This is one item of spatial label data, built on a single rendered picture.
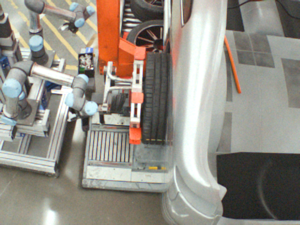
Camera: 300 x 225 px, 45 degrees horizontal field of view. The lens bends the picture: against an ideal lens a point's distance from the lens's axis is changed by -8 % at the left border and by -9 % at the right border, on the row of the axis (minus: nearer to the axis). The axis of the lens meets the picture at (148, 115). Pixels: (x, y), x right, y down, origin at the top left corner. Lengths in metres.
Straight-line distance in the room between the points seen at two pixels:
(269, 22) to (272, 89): 0.83
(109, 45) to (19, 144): 1.19
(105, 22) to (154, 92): 0.69
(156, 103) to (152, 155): 0.88
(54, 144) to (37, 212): 0.62
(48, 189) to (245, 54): 2.02
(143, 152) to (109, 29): 1.08
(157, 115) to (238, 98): 0.60
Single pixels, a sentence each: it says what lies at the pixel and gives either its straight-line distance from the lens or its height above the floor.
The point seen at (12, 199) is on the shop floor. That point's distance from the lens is 3.50.
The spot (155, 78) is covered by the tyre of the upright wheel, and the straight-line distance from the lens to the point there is 2.53.
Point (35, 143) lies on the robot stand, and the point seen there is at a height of 0.21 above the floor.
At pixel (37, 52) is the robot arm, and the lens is 3.01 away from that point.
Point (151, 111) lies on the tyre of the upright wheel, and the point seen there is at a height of 1.06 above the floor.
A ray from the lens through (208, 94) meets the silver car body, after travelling 1.82.
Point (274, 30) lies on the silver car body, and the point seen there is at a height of 0.94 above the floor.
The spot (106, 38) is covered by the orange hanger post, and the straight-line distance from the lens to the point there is 2.99.
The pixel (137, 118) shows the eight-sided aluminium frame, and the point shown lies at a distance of 2.58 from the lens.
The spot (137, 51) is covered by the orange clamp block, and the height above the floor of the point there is 1.11.
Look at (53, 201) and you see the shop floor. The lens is 3.41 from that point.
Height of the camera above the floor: 3.18
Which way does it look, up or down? 58 degrees down
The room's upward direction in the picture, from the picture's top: 6 degrees clockwise
